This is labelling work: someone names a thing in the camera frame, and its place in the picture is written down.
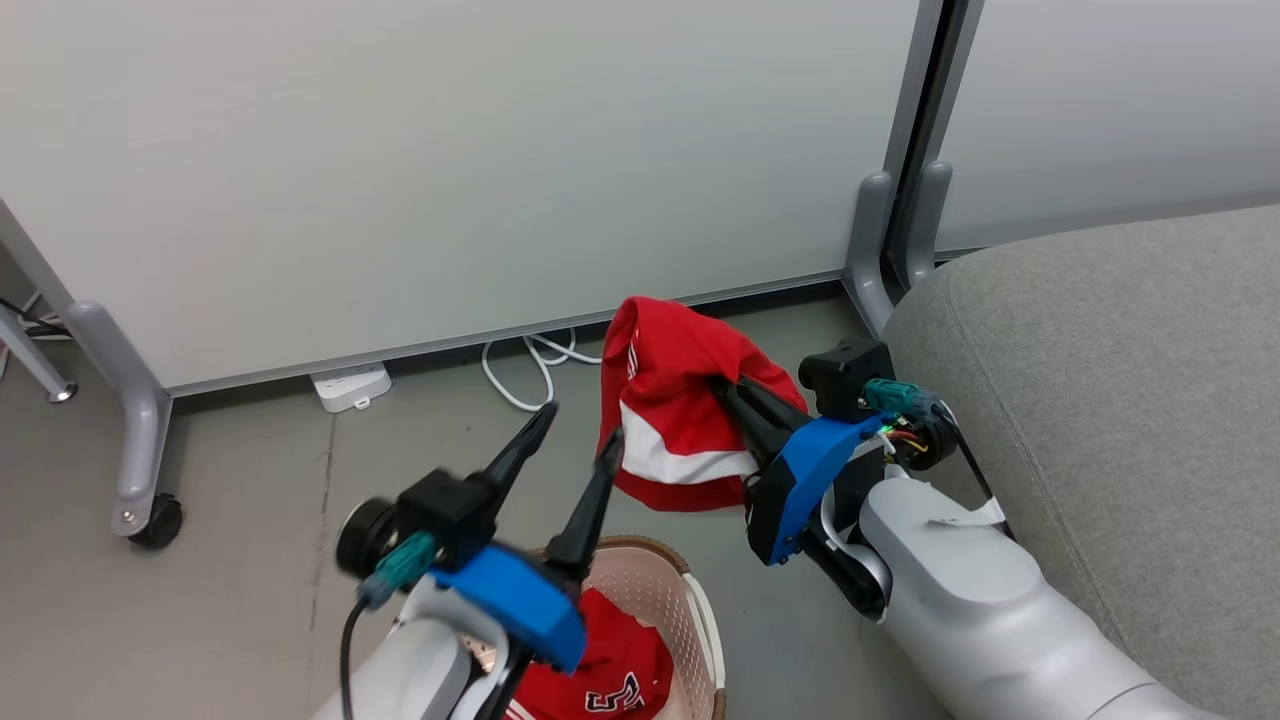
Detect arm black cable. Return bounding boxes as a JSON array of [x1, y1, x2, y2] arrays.
[[935, 402, 1013, 536], [338, 595, 373, 720]]

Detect large white partition panel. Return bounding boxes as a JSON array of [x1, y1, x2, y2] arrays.
[[0, 0, 946, 401]]

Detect black floor cables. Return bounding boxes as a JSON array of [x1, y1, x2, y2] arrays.
[[0, 295, 73, 341]]

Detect red garment with white hem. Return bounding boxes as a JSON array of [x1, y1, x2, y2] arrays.
[[598, 296, 809, 513]]

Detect right gripper blue-covered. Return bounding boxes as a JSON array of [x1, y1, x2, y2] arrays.
[[710, 378, 891, 567]]

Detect black caster wheel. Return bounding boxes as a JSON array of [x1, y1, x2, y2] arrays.
[[128, 494, 184, 549]]

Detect grey partition leg with caster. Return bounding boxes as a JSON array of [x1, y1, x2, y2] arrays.
[[65, 300, 173, 538]]

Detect cream perforated laundry basket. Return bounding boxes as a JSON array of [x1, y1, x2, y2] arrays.
[[470, 535, 728, 720]]

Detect grey metal table leg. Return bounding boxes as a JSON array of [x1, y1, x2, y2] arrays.
[[0, 300, 79, 404]]

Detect grey fabric sofa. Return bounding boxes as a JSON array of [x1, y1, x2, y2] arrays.
[[880, 205, 1280, 720]]

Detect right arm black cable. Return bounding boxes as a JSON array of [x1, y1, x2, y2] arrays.
[[935, 402, 1013, 536]]

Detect white power strip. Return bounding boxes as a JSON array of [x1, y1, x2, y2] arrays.
[[310, 363, 393, 414]]

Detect left gripper blue-covered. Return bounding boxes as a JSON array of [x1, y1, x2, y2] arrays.
[[430, 403, 626, 671]]

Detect white looped power cable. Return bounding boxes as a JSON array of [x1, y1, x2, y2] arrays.
[[481, 328, 606, 413]]

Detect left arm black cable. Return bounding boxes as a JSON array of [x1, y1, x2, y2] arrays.
[[338, 595, 373, 720]]

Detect narrow white partition panel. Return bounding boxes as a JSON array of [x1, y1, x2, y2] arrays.
[[932, 0, 1280, 253]]

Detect red jersey with number print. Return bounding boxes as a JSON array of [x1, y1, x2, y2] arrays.
[[505, 588, 676, 720]]

